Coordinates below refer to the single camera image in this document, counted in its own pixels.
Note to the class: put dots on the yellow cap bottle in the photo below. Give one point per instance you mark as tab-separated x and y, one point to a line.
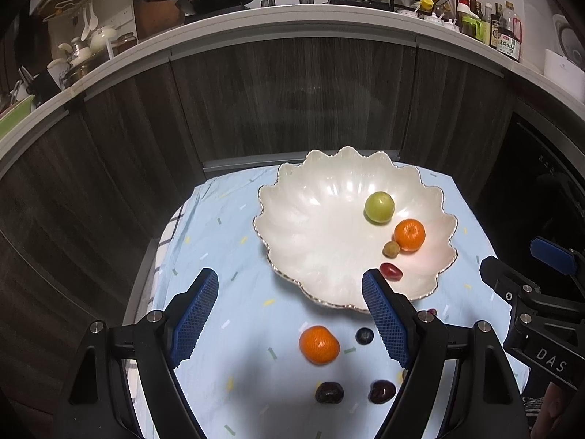
427	5

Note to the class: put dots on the white condiment pot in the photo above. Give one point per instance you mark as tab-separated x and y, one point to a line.
450	23
432	17

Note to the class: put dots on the white rice cooker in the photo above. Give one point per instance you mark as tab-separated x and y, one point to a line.
564	68

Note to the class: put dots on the white teapot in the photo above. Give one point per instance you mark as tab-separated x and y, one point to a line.
103	40

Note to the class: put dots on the green oil bottle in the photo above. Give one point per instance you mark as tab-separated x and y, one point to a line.
470	25

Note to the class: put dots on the black utensil holder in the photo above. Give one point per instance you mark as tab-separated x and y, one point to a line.
43	87

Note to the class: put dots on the glass jar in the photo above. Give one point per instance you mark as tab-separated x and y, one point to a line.
124	45

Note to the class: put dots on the brown wooden cutting board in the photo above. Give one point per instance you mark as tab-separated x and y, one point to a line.
151	18

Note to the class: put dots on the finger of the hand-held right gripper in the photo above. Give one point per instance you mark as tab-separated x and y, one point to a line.
550	251
500	279

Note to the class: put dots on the steel pot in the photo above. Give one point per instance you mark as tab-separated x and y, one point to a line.
84	71

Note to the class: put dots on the red cap sauce bottle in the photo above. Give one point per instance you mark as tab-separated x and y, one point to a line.
466	2

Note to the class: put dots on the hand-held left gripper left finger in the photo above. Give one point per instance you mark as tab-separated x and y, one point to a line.
194	320

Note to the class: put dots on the dark plum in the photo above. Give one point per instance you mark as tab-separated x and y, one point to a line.
329	392
382	391

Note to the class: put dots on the white kitchen countertop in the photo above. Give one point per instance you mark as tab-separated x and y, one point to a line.
292	13

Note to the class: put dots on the dark soy sauce bottle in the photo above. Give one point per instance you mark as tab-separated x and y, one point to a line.
508	36

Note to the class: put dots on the green apple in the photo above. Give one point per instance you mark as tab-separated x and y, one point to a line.
379	208

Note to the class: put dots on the dark blueberry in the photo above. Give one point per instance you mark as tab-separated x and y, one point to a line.
364	335

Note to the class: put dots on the person's right hand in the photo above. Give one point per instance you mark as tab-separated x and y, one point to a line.
548	414

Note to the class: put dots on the white scalloped bowl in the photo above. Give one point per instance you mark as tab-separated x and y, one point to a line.
315	233

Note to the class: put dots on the black gas stove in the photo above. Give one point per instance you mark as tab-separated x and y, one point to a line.
361	2

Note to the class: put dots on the white hanging spoon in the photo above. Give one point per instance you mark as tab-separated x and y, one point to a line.
93	17
85	25

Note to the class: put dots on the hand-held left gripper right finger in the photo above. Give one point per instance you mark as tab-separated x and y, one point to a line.
386	320

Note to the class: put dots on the orange mandarin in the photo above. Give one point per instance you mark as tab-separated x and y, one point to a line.
409	235
319	345

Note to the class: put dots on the green plastic basin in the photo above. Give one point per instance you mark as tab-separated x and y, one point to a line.
13	119

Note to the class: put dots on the light blue patterned cloth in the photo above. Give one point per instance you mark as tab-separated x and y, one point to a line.
228	247

